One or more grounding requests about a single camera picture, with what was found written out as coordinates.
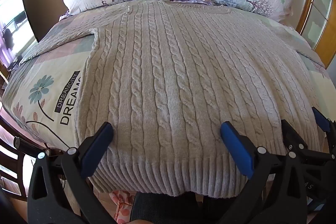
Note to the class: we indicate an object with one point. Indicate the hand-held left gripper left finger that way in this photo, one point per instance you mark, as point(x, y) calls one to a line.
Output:
point(97, 150)

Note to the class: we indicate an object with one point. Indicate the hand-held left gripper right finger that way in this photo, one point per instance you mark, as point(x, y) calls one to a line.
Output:
point(236, 148)

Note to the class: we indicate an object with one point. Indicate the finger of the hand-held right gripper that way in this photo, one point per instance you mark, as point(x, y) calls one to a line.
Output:
point(320, 118)
point(292, 133)

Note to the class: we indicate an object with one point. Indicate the pink floral cloth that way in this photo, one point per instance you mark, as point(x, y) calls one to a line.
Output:
point(119, 207)

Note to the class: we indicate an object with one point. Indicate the black cylinder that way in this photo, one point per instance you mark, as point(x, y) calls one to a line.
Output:
point(25, 144)

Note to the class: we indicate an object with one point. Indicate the dark wooden chair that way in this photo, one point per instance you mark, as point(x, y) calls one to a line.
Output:
point(11, 161)

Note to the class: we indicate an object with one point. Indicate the flower print quilt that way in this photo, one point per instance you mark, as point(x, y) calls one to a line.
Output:
point(39, 82)

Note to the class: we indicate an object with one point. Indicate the wooden headboard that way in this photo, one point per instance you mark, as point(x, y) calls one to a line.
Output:
point(319, 8)

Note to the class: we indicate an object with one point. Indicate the dark framed window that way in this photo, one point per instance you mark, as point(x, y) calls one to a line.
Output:
point(13, 29)

